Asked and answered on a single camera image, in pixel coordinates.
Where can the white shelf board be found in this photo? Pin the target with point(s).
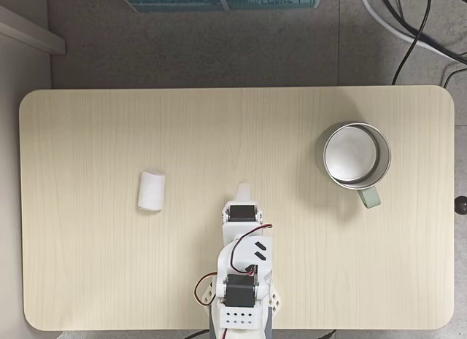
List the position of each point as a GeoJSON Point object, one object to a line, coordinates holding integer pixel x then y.
{"type": "Point", "coordinates": [29, 31]}

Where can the white gauze dressing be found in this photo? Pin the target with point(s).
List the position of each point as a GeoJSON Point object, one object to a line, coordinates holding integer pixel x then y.
{"type": "Point", "coordinates": [151, 190]}

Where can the grey-green steel mug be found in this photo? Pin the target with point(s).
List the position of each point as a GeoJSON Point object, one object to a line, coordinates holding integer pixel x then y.
{"type": "Point", "coordinates": [355, 156]}

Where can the black round knob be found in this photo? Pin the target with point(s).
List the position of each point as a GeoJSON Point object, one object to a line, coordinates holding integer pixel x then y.
{"type": "Point", "coordinates": [461, 205]}

